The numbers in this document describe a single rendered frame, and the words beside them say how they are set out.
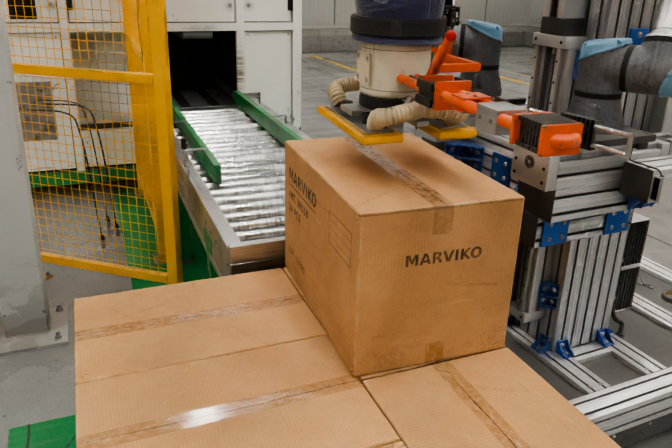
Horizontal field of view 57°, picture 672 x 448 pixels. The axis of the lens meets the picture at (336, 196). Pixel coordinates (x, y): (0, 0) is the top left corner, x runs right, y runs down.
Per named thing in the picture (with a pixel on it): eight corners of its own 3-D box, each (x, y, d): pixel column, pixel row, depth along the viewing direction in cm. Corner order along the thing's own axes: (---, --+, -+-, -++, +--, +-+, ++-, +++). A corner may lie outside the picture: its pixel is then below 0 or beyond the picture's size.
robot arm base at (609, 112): (591, 119, 174) (597, 83, 171) (635, 131, 161) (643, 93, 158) (549, 123, 168) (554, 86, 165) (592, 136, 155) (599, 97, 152)
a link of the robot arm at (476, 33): (500, 66, 197) (505, 22, 192) (457, 64, 199) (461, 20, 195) (499, 61, 208) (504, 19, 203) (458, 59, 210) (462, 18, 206)
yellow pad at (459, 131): (381, 109, 174) (382, 91, 172) (414, 107, 177) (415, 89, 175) (439, 140, 144) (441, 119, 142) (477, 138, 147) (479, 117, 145)
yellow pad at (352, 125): (316, 112, 168) (317, 94, 166) (351, 110, 171) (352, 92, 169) (362, 146, 138) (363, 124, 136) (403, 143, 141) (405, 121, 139)
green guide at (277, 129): (234, 103, 415) (234, 89, 412) (250, 102, 418) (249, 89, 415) (318, 174, 276) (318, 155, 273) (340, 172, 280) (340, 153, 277)
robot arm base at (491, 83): (482, 88, 216) (485, 59, 213) (510, 96, 203) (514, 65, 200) (445, 90, 210) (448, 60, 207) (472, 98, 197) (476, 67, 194)
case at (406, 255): (284, 264, 194) (284, 140, 180) (401, 249, 207) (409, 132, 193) (353, 378, 141) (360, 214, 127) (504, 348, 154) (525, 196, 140)
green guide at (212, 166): (151, 107, 395) (150, 93, 392) (168, 106, 399) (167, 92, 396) (196, 186, 257) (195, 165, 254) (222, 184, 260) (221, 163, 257)
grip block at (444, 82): (412, 102, 134) (414, 75, 132) (453, 100, 137) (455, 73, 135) (430, 111, 126) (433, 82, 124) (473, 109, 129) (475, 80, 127)
